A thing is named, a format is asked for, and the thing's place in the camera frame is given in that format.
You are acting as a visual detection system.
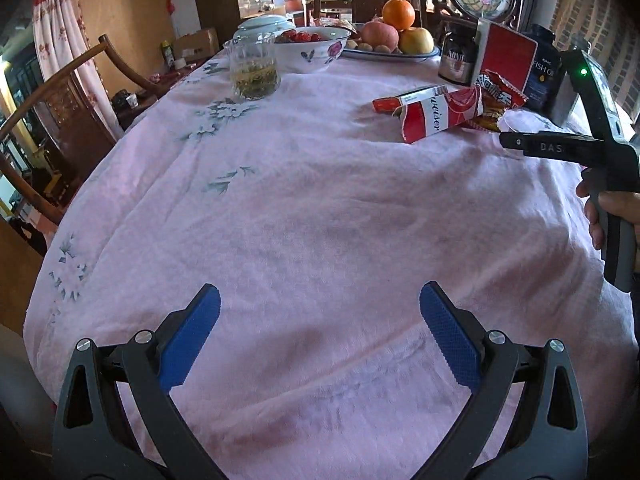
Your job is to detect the red snack wrapper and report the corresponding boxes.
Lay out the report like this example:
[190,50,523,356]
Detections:
[465,69,528,133]

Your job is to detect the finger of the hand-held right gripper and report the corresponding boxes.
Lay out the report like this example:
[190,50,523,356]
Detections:
[499,130,606,166]

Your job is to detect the red berries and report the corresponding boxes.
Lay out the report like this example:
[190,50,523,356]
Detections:
[277,30,325,44]

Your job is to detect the pink floral tablecloth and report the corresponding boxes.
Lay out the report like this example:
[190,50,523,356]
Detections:
[22,42,640,480]

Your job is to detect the yellow apple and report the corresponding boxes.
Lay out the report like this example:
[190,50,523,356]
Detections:
[397,27,435,55]

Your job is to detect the cardboard box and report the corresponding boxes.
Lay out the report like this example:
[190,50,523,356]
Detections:
[172,27,221,61]

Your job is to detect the red apple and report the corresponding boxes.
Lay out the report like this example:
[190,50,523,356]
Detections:
[361,20,401,51]

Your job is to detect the small brown fruits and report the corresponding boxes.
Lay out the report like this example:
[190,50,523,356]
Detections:
[345,37,401,56]

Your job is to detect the torn red white carton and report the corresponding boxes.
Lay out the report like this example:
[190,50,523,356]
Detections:
[372,85,483,145]

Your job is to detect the dark wooden chair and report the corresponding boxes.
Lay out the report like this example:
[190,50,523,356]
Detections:
[312,0,428,28]

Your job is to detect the curved wooden armchair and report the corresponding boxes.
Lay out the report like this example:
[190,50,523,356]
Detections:
[0,34,173,226]

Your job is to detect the orange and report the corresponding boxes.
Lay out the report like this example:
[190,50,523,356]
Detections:
[382,0,417,31]

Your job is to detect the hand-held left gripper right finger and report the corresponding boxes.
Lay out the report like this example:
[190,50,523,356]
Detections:
[419,281,591,480]

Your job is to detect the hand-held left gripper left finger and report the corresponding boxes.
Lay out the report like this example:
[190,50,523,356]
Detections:
[52,282,236,480]

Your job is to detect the white lidded bowl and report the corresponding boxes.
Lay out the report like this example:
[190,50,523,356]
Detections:
[232,14,296,43]

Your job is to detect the white floral bowl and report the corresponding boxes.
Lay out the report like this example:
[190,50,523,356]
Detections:
[270,26,352,75]

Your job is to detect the person's right hand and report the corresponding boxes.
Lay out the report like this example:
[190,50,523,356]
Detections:
[575,172,640,251]

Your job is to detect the dark blue supplement bottle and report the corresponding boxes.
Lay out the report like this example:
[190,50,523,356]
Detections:
[522,23,563,111]

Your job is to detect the floral curtain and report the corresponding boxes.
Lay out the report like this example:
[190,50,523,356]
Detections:
[32,0,126,141]

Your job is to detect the glass cup of tea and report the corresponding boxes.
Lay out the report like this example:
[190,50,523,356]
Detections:
[223,37,279,101]

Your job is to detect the red box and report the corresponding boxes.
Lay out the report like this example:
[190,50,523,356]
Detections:
[471,17,538,93]

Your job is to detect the blue-rimmed fruit plate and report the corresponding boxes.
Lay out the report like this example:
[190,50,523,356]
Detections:
[342,22,442,61]

